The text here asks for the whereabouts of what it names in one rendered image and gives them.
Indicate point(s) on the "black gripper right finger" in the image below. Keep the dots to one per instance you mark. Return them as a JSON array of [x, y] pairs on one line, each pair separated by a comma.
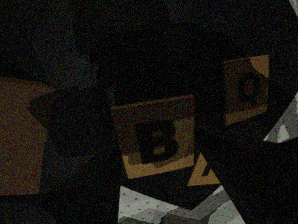
[[256, 174]]

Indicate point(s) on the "brown square letter tile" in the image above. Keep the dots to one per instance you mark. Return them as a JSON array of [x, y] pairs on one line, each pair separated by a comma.
[[201, 173]]

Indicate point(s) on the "tan square letter tile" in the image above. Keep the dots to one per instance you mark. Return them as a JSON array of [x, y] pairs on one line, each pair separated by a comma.
[[244, 87]]

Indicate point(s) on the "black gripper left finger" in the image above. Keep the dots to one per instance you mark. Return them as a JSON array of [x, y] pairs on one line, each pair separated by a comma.
[[90, 196]]

